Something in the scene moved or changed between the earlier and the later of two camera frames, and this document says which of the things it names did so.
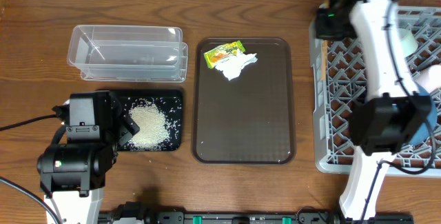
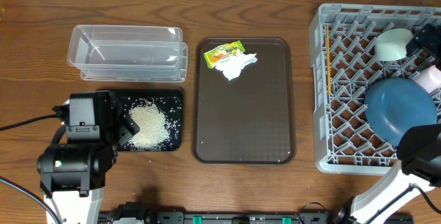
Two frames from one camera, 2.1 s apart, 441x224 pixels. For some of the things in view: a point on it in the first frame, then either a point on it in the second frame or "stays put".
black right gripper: [322, 32] → [428, 40]
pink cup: [429, 78] stays put
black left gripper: [116, 120] stays put
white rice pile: [153, 131] stays put
